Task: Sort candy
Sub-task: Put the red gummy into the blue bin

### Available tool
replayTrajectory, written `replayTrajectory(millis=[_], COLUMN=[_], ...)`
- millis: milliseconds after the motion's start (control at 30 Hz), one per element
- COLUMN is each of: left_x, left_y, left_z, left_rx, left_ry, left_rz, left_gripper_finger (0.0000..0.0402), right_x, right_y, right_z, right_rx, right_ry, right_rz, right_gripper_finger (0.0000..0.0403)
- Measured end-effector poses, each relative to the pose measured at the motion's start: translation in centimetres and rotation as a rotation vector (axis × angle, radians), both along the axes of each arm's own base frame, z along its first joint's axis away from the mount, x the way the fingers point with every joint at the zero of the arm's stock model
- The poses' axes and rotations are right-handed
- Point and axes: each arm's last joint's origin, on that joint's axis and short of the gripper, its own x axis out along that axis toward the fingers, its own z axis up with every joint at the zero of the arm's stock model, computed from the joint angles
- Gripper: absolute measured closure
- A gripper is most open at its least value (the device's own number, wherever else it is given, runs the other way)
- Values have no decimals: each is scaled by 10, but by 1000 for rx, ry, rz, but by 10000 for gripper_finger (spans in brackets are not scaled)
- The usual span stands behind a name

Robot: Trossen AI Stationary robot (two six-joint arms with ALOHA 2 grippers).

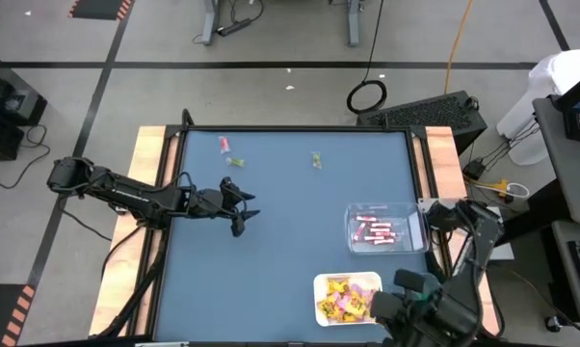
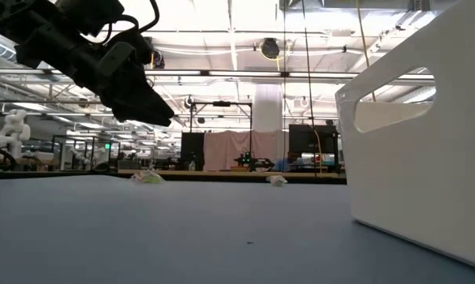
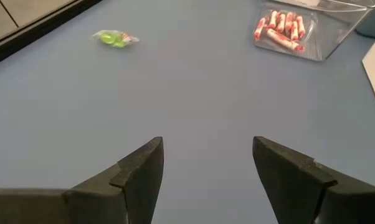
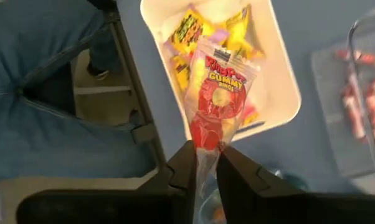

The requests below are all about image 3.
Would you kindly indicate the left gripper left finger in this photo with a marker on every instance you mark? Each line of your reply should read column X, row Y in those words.
column 137, row 186

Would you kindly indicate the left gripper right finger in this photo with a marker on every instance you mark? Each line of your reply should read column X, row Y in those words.
column 293, row 186

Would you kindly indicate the Smarties candy roll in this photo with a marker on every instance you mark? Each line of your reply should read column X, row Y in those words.
column 284, row 40
column 273, row 19
column 300, row 26
column 289, row 23
column 281, row 23
column 259, row 28

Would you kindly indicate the green candy clear wrapper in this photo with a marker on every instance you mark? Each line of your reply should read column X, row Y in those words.
column 114, row 39

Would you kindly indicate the clear plastic container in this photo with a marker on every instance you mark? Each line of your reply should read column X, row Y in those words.
column 330, row 31

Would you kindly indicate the teal plastic bin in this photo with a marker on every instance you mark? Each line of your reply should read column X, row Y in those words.
column 374, row 25

